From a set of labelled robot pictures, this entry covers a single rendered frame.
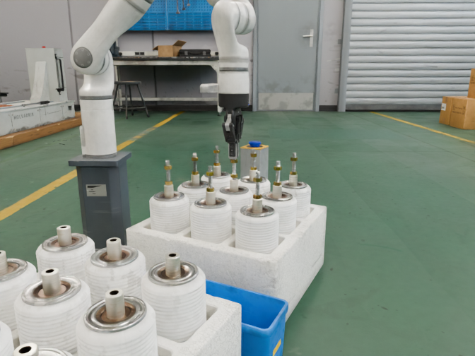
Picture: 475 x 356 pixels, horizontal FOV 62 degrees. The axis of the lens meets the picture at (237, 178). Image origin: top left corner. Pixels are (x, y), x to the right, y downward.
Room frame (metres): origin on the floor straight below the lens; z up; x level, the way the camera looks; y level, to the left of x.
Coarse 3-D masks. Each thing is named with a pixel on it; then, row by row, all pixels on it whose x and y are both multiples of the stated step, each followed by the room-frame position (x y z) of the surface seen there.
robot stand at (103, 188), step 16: (80, 160) 1.11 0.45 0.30; (96, 160) 1.11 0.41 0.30; (112, 160) 1.11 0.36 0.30; (80, 176) 1.13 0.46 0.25; (96, 176) 1.12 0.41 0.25; (112, 176) 1.13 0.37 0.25; (80, 192) 1.14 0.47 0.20; (96, 192) 1.12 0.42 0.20; (112, 192) 1.13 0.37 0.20; (128, 192) 1.22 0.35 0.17; (96, 208) 1.12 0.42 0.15; (112, 208) 1.12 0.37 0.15; (128, 208) 1.20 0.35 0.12; (96, 224) 1.12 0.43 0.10; (112, 224) 1.12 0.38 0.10; (128, 224) 1.19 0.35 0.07; (96, 240) 1.12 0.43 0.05
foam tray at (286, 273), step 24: (312, 216) 0.98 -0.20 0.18; (144, 240) 0.86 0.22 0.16; (168, 240) 0.83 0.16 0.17; (192, 240) 0.82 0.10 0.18; (288, 240) 0.82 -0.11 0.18; (312, 240) 0.94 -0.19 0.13; (216, 264) 0.78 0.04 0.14; (240, 264) 0.75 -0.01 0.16; (264, 264) 0.73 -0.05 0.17; (288, 264) 0.78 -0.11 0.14; (312, 264) 0.95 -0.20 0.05; (264, 288) 0.73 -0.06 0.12; (288, 288) 0.79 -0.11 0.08; (288, 312) 0.79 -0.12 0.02
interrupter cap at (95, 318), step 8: (128, 296) 0.47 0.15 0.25; (96, 304) 0.45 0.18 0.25; (104, 304) 0.45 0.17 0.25; (128, 304) 0.45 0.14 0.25; (136, 304) 0.45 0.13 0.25; (144, 304) 0.45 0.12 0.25; (88, 312) 0.43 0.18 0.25; (96, 312) 0.43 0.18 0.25; (104, 312) 0.44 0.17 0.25; (128, 312) 0.44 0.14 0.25; (136, 312) 0.43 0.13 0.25; (144, 312) 0.43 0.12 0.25; (88, 320) 0.42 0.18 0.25; (96, 320) 0.42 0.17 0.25; (104, 320) 0.42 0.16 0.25; (112, 320) 0.42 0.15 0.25; (120, 320) 0.42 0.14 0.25; (128, 320) 0.42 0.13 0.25; (136, 320) 0.42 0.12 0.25; (88, 328) 0.40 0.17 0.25; (96, 328) 0.40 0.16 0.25; (104, 328) 0.40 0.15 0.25; (112, 328) 0.40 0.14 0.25; (120, 328) 0.40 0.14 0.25; (128, 328) 0.40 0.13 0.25
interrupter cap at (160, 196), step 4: (160, 192) 0.95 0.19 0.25; (164, 192) 0.95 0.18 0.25; (176, 192) 0.95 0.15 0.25; (180, 192) 0.95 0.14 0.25; (156, 196) 0.92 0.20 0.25; (160, 196) 0.92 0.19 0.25; (164, 196) 0.92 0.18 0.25; (176, 196) 0.92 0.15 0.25; (180, 196) 0.92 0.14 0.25; (160, 200) 0.89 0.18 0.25; (164, 200) 0.89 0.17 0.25; (168, 200) 0.89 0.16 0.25; (172, 200) 0.89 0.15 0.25; (176, 200) 0.89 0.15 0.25
